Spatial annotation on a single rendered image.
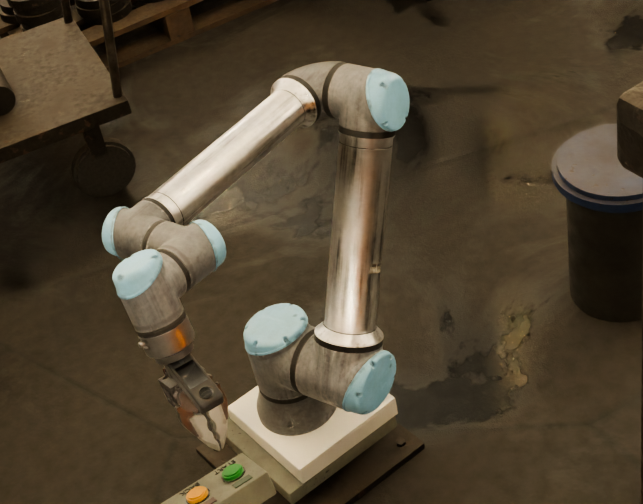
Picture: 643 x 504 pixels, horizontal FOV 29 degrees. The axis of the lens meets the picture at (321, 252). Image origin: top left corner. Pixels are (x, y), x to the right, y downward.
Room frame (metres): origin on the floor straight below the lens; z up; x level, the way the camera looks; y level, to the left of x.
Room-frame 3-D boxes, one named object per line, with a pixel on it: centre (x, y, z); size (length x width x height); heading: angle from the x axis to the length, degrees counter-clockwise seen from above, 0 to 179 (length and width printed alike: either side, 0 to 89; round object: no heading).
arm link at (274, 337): (2.04, 0.13, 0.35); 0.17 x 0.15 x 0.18; 48
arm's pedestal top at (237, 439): (2.04, 0.13, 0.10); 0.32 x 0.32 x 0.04; 31
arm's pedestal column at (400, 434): (2.04, 0.13, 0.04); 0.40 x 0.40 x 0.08; 31
